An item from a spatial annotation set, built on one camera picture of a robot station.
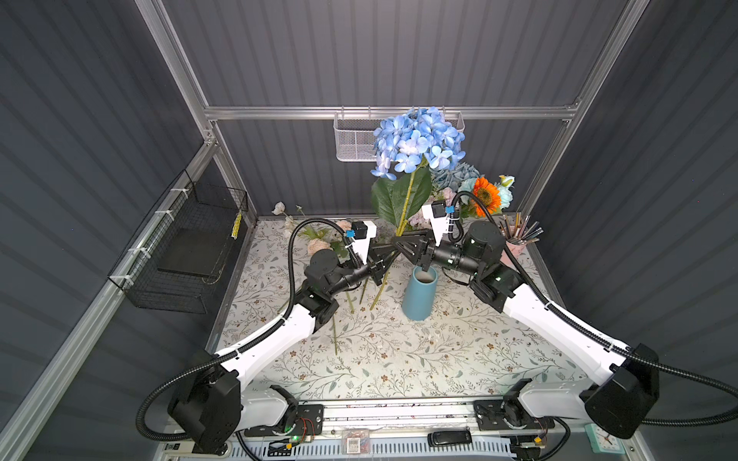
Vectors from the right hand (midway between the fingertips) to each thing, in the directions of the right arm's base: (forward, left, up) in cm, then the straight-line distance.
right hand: (399, 239), depth 64 cm
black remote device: (-33, -14, -41) cm, 55 cm away
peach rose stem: (+23, +28, -31) cm, 48 cm away
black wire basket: (+1, +55, -8) cm, 56 cm away
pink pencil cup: (+20, -43, -29) cm, 56 cm away
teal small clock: (-34, -50, -36) cm, 70 cm away
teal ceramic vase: (-2, -6, -21) cm, 22 cm away
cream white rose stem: (+40, +45, -29) cm, 67 cm away
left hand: (-2, -2, -2) cm, 4 cm away
